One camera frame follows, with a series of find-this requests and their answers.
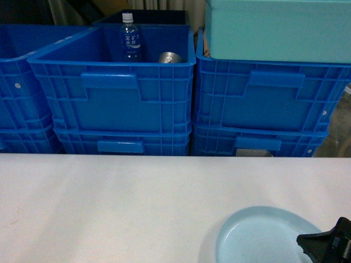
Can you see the clear water bottle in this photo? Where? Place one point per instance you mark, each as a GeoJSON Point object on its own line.
{"type": "Point", "coordinates": [130, 39]}

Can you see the blue crate upper left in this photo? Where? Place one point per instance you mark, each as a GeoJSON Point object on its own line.
{"type": "Point", "coordinates": [23, 102]}

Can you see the blue crate with bottle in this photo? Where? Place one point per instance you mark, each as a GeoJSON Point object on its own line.
{"type": "Point", "coordinates": [90, 87]}

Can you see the blue crate lower right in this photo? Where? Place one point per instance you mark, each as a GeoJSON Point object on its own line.
{"type": "Point", "coordinates": [225, 141]}

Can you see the blue crate lower middle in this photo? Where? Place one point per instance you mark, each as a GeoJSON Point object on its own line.
{"type": "Point", "coordinates": [91, 142]}

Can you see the teal plastic box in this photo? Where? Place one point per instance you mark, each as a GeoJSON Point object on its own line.
{"type": "Point", "coordinates": [293, 31]}

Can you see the light blue round tray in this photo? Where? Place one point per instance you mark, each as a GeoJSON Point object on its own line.
{"type": "Point", "coordinates": [262, 234]}

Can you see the silver metal can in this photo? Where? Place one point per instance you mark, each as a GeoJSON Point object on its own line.
{"type": "Point", "coordinates": [170, 58]}

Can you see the blue crate lower left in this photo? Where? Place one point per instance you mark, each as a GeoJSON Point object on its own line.
{"type": "Point", "coordinates": [41, 141]}

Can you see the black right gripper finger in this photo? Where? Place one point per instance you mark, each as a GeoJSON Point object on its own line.
{"type": "Point", "coordinates": [330, 246]}

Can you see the blue crate upper right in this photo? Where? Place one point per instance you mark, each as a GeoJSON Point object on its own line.
{"type": "Point", "coordinates": [282, 96]}

